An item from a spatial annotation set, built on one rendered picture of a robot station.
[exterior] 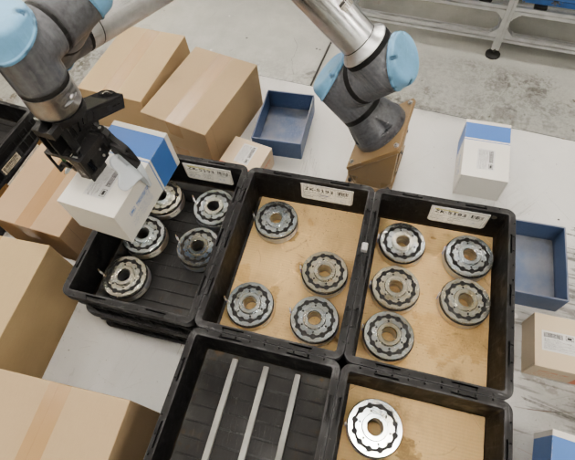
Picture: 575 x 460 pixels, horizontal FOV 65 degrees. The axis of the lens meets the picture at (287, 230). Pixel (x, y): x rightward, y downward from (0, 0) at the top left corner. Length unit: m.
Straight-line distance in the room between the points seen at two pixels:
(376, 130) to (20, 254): 0.90
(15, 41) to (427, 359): 0.87
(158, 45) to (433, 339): 1.18
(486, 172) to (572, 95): 1.59
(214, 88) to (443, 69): 1.66
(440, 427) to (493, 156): 0.72
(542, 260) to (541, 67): 1.77
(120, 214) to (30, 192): 0.53
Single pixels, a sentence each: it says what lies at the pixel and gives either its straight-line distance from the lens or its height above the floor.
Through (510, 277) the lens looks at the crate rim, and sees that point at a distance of 1.00.
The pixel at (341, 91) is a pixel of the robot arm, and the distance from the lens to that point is 1.13.
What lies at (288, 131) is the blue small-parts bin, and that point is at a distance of 1.44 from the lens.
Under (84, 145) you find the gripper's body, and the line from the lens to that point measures 0.79.
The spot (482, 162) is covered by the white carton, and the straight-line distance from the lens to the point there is 1.32.
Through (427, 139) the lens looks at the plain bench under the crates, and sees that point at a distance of 1.45.
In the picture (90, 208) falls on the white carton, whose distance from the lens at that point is 0.86.
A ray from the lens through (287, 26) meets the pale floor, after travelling 3.02.
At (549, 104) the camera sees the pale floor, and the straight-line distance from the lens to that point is 2.75.
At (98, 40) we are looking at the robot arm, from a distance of 0.88.
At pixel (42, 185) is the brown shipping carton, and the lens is 1.34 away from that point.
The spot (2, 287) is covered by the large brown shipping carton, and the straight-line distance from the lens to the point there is 1.18.
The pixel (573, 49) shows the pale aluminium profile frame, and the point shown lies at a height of 0.13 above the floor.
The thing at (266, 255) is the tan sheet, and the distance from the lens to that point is 1.06.
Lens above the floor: 1.78
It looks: 60 degrees down
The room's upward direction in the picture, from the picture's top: 8 degrees counter-clockwise
